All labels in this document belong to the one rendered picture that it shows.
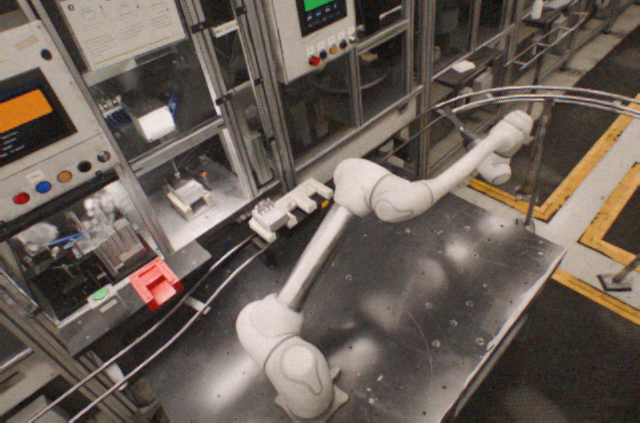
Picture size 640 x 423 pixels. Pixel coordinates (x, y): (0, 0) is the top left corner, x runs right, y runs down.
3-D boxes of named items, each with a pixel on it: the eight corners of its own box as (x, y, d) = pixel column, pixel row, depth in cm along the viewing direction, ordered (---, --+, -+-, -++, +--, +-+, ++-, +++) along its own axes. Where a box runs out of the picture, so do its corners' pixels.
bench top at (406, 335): (296, 621, 102) (293, 620, 100) (124, 344, 166) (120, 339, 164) (565, 255, 174) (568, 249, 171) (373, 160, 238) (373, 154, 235)
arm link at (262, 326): (254, 378, 128) (218, 332, 142) (286, 376, 141) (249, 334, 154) (387, 166, 129) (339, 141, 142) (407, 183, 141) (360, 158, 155)
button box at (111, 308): (109, 327, 141) (92, 308, 133) (100, 314, 146) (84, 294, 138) (131, 312, 145) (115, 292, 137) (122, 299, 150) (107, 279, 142)
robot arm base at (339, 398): (358, 389, 139) (357, 382, 135) (309, 444, 128) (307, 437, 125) (321, 353, 150) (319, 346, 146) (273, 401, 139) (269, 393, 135)
